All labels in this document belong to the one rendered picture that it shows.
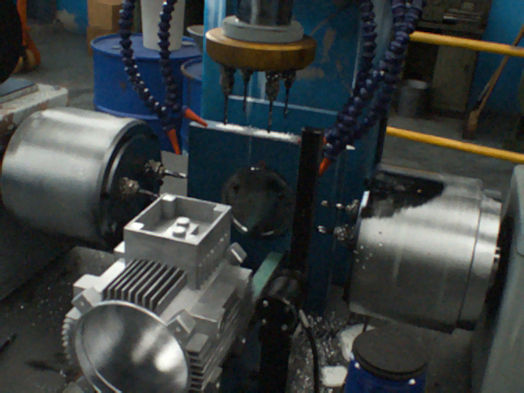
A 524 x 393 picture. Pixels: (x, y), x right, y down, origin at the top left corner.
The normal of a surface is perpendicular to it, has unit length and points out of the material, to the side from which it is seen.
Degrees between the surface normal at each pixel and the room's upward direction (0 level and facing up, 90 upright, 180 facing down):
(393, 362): 0
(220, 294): 0
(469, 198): 20
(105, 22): 90
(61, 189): 77
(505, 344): 89
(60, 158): 54
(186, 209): 90
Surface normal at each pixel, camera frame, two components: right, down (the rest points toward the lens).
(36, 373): 0.07, -0.91
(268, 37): 0.15, 0.41
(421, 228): -0.19, -0.29
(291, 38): 0.72, 0.33
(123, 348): 0.70, -0.54
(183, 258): -0.30, 0.36
